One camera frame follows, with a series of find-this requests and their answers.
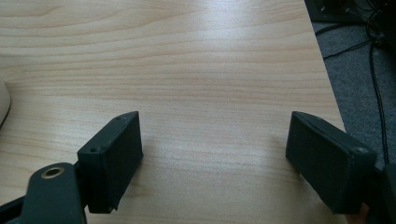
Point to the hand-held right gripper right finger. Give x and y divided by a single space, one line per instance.
327 161

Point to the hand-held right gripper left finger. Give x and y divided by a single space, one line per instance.
109 161

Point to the white round object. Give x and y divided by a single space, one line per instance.
3 102

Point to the black equipment base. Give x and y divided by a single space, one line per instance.
336 11

